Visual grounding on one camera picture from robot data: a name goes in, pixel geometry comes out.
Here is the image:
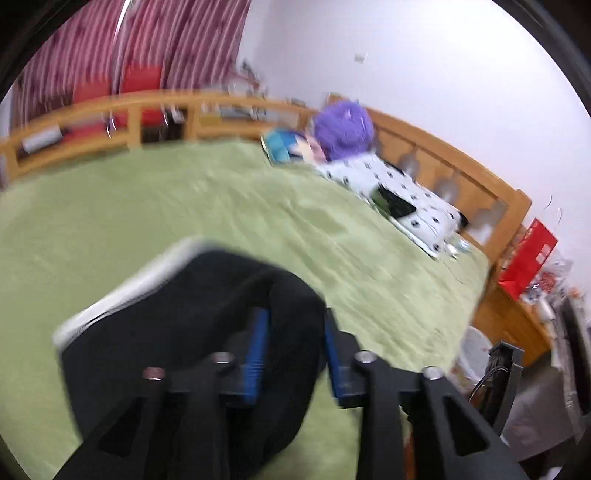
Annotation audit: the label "white dotted pillow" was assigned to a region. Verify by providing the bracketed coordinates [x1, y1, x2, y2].
[317, 153, 468, 258]

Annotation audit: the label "purple plush toy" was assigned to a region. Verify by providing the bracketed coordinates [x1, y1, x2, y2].
[312, 100, 375, 161]

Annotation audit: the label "black pants with white stripe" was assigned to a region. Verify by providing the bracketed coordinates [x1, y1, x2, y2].
[53, 239, 327, 479]

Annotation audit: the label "green bed blanket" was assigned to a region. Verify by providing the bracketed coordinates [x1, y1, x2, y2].
[1, 140, 488, 479]

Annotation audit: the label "red chair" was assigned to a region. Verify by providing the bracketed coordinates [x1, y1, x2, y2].
[68, 64, 167, 139]

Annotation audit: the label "red box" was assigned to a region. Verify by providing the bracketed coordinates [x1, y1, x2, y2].
[498, 218, 558, 300]

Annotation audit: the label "red striped curtain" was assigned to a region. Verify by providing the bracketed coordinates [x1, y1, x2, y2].
[12, 1, 250, 126]

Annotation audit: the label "white waste basket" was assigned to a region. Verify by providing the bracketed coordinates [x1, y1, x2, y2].
[452, 326, 493, 393]

